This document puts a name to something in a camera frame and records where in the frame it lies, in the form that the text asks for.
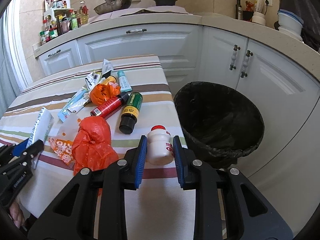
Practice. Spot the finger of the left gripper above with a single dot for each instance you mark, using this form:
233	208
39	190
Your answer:
33	151
6	153

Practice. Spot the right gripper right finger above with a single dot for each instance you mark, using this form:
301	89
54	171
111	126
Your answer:
226	199

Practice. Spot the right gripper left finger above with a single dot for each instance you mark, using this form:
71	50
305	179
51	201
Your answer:
71	214

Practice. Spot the white green lettered tube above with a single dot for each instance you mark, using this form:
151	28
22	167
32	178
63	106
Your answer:
40	131

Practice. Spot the red spray can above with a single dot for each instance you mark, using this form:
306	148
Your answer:
111	106

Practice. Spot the white yogurt bottle red cap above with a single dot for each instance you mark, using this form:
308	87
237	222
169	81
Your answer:
160	149

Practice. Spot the white kitchen cabinets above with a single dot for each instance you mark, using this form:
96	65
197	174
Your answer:
279	74

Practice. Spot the black lined trash bin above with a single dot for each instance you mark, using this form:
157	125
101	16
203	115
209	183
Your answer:
219	124

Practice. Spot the left human hand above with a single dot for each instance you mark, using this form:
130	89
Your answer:
16	214

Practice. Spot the orange white paper wrapper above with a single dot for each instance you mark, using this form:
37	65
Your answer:
62	143

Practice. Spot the large red plastic bag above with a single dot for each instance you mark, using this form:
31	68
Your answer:
92	145

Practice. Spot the light blue tube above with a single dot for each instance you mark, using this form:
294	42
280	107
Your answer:
75	104

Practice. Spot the striped tablecloth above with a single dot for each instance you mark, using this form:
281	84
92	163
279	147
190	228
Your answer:
41	197

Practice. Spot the small orange plastic bag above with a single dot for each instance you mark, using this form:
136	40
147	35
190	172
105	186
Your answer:
103	92

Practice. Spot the crumpled white yellow carton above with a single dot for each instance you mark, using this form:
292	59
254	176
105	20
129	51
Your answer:
92	79

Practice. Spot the green bottle black cap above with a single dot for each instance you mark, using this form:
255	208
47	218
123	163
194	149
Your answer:
130	113

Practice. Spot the amber bottle yellow label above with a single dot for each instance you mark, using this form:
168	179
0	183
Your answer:
108	80

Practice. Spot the teal capped white tube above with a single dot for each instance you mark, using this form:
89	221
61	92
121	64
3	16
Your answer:
123	82

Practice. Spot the condiment bottles rack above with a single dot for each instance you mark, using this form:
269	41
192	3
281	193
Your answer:
59	18

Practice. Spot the steel wok pan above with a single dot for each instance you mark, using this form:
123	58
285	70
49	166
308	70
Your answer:
112	5

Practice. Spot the white stacked bowls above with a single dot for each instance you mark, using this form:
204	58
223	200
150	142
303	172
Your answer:
290	24

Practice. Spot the white ceramic jar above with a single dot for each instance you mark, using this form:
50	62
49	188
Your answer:
258	18

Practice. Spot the dark olive oil bottle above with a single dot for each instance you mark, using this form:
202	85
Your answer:
238	11

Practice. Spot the black cast iron pot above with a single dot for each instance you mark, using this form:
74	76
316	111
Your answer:
165	2

